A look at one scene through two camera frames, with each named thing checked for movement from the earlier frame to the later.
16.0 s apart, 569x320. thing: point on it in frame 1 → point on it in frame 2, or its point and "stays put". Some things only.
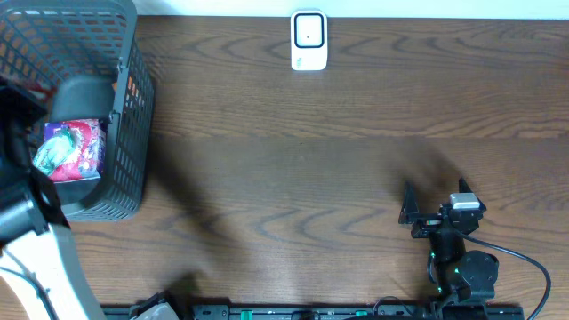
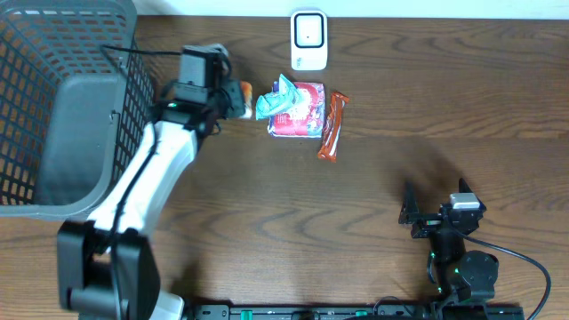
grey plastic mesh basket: x=44 y=42 stays put
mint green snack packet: x=56 y=151 → x=278 y=101
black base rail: x=333 y=312 stays put
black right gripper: x=428 y=223 stays put
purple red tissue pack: x=87 y=160 → x=305 y=119
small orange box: x=133 y=99 → x=246 y=92
